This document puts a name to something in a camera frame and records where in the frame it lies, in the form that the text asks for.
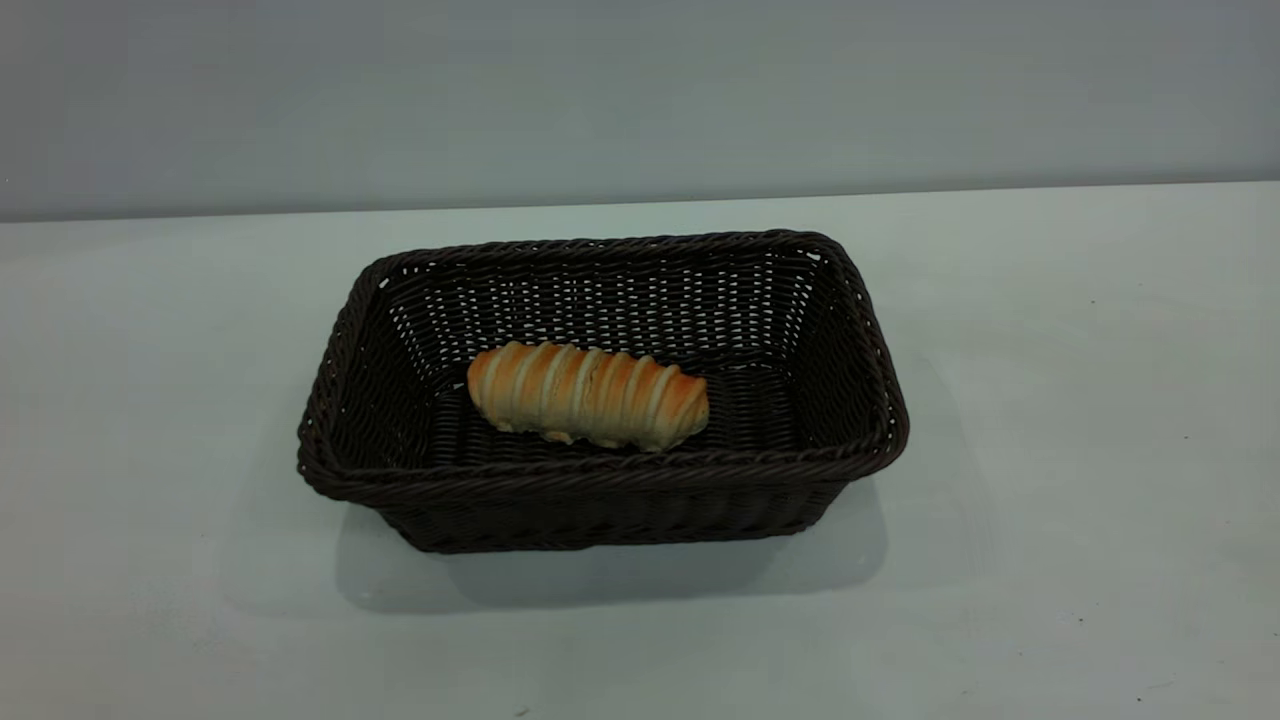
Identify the striped orange bread roll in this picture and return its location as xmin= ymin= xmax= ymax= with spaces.
xmin=467 ymin=341 xmax=711 ymax=453

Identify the dark brown wicker basket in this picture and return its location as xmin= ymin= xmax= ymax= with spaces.
xmin=296 ymin=230 xmax=911 ymax=554

